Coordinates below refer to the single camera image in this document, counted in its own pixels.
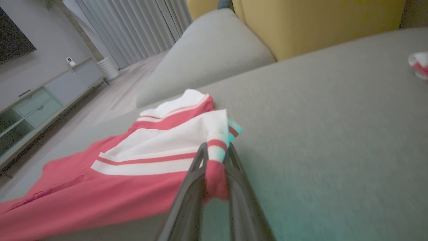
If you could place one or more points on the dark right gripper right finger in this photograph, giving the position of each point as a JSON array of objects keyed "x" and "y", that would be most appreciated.
[{"x": 244, "y": 207}]

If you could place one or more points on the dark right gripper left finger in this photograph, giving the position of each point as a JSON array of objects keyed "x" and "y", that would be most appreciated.
[{"x": 187, "y": 207}]

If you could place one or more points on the red jersey with lettering print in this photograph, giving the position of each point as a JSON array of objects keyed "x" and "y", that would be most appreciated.
[{"x": 100, "y": 194}]

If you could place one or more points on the red garment with white trim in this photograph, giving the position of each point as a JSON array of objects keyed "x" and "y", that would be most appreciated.
[{"x": 419, "y": 65}]

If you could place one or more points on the grey fabric sofa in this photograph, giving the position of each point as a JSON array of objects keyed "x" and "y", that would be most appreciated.
[{"x": 334, "y": 134}]

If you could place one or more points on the white ribbed planter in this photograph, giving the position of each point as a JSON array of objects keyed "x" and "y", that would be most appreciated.
[{"x": 108, "y": 68}]

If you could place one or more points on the grey television cabinet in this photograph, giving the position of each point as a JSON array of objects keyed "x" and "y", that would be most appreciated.
[{"x": 50, "y": 97}]

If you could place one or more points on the grey pleated curtain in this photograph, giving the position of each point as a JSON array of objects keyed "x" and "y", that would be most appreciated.
[{"x": 133, "y": 26}]

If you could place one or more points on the large yellow cushion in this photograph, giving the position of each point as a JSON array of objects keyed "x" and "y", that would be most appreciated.
[{"x": 317, "y": 23}]

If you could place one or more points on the small yellow cushion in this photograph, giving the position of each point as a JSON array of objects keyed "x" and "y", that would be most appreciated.
[{"x": 200, "y": 6}]

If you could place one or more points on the blue cushion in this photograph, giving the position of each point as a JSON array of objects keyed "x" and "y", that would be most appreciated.
[{"x": 225, "y": 3}]

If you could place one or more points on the black television screen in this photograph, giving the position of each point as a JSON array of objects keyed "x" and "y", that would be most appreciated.
[{"x": 13, "y": 40}]

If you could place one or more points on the green plant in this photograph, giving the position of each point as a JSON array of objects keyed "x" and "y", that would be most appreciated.
[{"x": 49, "y": 4}]

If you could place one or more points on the small white home camera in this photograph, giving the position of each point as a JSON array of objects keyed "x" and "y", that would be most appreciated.
[{"x": 70, "y": 61}]

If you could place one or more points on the wooden frame beam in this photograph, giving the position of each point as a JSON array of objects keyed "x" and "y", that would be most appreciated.
[{"x": 80, "y": 31}]

